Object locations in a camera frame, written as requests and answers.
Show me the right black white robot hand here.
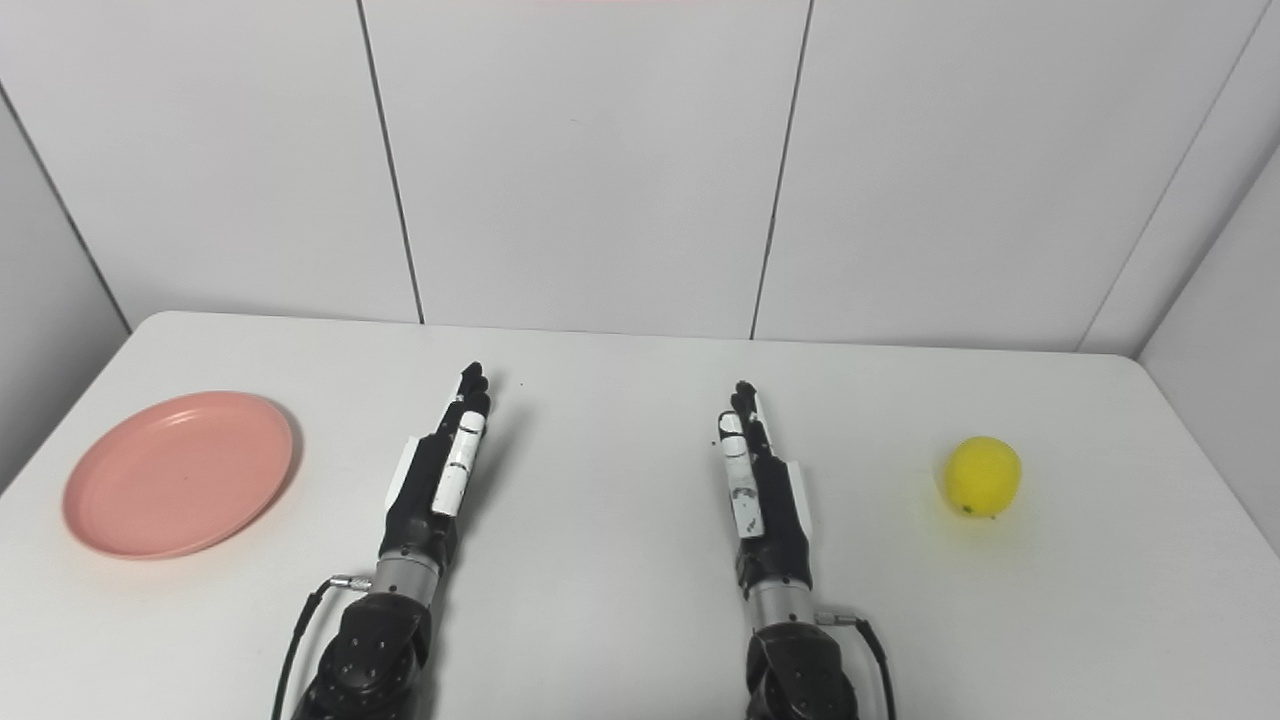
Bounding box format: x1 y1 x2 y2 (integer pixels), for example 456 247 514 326
711 380 814 593

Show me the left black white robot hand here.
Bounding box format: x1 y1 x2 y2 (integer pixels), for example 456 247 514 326
378 362 493 571

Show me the yellow lemon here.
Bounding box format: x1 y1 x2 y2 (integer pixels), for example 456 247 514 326
945 436 1023 519

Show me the pink round plate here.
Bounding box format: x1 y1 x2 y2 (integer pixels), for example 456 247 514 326
62 391 296 560

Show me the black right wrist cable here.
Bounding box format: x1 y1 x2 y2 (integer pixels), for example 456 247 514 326
815 612 896 720

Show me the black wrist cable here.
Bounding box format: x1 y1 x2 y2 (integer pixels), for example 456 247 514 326
270 574 373 720
815 612 896 720

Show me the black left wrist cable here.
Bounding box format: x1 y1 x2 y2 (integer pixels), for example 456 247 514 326
270 574 373 720

